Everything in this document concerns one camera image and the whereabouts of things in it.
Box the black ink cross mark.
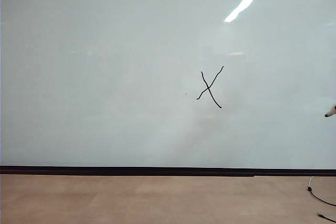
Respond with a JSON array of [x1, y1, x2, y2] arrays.
[[196, 65, 225, 109]]

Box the large white glass whiteboard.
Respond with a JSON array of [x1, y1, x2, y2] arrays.
[[0, 0, 336, 169]]

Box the black whiteboard bottom rail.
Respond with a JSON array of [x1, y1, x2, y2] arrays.
[[0, 165, 336, 177]]

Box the black cable with white end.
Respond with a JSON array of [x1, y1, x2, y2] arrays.
[[307, 176, 336, 207]]

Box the black cable with plug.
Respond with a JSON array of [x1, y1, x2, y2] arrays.
[[317, 212, 336, 223]]

